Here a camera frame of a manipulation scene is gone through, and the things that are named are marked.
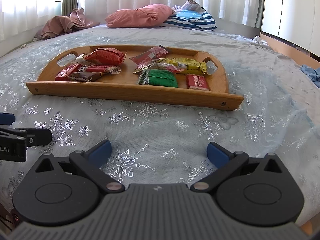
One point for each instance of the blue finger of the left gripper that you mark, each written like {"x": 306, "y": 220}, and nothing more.
{"x": 7, "y": 118}

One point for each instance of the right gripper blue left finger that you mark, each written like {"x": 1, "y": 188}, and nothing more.
{"x": 88, "y": 163}

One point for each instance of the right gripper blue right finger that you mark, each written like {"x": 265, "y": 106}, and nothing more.
{"x": 227, "y": 164}

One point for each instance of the brown almond snack packet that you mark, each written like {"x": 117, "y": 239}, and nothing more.
{"x": 85, "y": 76}

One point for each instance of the red Biscoff biscuit packet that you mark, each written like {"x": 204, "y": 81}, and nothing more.
{"x": 101, "y": 69}

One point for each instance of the clear bag white candy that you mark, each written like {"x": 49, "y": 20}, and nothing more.
{"x": 80, "y": 59}

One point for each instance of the yellow snack packet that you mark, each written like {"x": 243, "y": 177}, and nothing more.
{"x": 188, "y": 66}

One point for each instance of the gold candy packet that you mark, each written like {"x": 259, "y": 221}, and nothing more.
{"x": 145, "y": 65}

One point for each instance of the green snack packet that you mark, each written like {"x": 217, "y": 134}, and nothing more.
{"x": 158, "y": 77}

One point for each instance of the red gold nut packet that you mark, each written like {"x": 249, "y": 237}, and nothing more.
{"x": 105, "y": 57}

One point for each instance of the pink rice cracker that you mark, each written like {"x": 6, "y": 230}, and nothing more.
{"x": 165, "y": 66}

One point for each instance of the long red snack stick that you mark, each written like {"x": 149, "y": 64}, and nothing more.
{"x": 152, "y": 54}

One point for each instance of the red rectangular snack bar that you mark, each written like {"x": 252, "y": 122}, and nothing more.
{"x": 63, "y": 74}

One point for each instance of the wooden serving tray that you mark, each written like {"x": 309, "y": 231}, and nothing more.
{"x": 124, "y": 86}

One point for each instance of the snowflake patterned bed sheet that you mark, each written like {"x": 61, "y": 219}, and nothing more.
{"x": 154, "y": 143}

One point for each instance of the brown crumpled cloth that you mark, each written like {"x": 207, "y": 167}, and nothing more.
{"x": 60, "y": 25}

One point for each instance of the crumpled clear plastic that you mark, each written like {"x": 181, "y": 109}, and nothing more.
{"x": 257, "y": 39}

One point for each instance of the blue clothes pile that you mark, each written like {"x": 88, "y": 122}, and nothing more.
{"x": 312, "y": 74}

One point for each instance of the blue striped pillow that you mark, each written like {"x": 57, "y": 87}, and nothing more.
{"x": 190, "y": 16}

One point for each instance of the pink pillow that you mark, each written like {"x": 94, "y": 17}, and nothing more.
{"x": 145, "y": 17}

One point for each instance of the wooden bed frame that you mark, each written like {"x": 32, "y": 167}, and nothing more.
{"x": 299, "y": 57}

